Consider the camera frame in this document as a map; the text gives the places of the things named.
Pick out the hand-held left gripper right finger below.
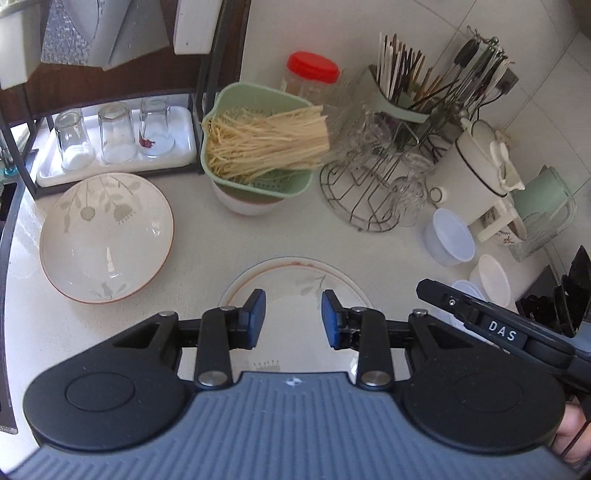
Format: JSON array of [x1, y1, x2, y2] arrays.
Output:
[[321, 289, 465, 389]]

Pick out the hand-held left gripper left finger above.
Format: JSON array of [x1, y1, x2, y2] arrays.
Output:
[[112, 288, 267, 389]]

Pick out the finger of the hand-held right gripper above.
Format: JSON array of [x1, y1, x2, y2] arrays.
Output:
[[416, 278, 576, 368]]

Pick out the floral ceramic plate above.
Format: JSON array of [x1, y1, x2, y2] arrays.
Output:
[[217, 257, 376, 374]]

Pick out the white plastic bowl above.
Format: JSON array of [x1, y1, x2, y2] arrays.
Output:
[[468, 254, 513, 309], [451, 279, 490, 305], [424, 208, 476, 267]]

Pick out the floral ceramic bowl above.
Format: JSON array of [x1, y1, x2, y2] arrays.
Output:
[[39, 173, 175, 304]]

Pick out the person's right forearm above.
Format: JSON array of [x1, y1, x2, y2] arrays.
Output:
[[551, 404, 591, 468]]

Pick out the black flat board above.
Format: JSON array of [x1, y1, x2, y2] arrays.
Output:
[[515, 267, 561, 320]]

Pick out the black knife block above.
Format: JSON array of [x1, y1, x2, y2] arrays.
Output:
[[556, 244, 591, 340]]

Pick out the floral ceramic mug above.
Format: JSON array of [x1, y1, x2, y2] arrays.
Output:
[[489, 203, 528, 245]]

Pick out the textured clear glass jug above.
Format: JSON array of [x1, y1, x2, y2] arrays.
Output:
[[508, 212, 561, 263]]

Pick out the white pink-rimmed basin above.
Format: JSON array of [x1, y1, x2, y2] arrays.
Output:
[[211, 178, 287, 217]]

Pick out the green plastic colander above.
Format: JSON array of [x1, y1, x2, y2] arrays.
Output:
[[200, 82, 331, 200]]

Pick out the green plastic pitcher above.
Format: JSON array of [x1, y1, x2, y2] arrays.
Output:
[[510, 166, 578, 232]]

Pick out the clear patterned glass cup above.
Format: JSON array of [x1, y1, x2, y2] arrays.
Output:
[[387, 154, 433, 227], [330, 99, 393, 162]]

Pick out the white electric cooking pot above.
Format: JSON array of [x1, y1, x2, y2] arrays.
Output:
[[425, 117, 527, 244]]

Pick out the bundle of dried noodles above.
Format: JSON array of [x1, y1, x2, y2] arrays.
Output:
[[203, 105, 331, 183]]

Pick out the white plastic tray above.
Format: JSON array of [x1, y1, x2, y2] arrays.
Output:
[[36, 105, 197, 188]]

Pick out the metal utensil stand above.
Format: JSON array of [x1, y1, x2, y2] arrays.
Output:
[[402, 25, 504, 160]]

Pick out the clear drinking glass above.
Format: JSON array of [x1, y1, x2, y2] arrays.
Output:
[[54, 109, 95, 171], [139, 96, 176, 160], [98, 102, 139, 165]]

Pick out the black metal shelf rack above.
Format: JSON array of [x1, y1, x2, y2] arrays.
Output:
[[0, 0, 252, 199]]

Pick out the black power plug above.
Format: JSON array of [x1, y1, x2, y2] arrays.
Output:
[[496, 69, 520, 93]]

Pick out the red-lidded clear jar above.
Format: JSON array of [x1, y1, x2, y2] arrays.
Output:
[[281, 52, 341, 104]]

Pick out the bunch of chopsticks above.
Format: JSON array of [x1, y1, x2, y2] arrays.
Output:
[[378, 31, 455, 104]]

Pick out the bunch of hanging utensils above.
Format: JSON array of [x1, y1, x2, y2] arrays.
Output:
[[434, 34, 515, 121]]

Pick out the white cutting board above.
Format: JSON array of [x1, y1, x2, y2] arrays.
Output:
[[173, 0, 222, 54]]

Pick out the grey white kitchen holder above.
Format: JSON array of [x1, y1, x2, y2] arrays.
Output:
[[41, 0, 171, 72]]

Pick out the white hanging plastic box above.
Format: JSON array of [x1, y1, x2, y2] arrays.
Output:
[[0, 0, 44, 90]]

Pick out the thin black cable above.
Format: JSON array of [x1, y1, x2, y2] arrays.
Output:
[[558, 413, 591, 460]]

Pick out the metal wire cup rack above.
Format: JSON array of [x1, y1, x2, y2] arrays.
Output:
[[320, 108, 437, 233]]

